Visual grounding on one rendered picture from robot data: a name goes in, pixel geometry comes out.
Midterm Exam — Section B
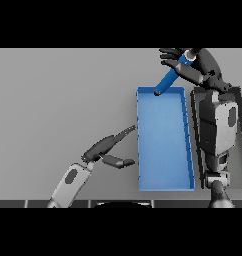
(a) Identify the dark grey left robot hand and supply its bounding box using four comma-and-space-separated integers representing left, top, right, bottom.
80, 124, 137, 170

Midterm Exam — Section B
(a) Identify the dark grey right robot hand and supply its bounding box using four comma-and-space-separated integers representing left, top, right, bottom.
158, 48, 234, 94

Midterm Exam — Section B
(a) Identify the blue pipe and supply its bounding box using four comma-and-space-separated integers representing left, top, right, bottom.
153, 48, 202, 97

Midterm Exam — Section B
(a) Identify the blue bin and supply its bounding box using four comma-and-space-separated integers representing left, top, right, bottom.
135, 85, 196, 193

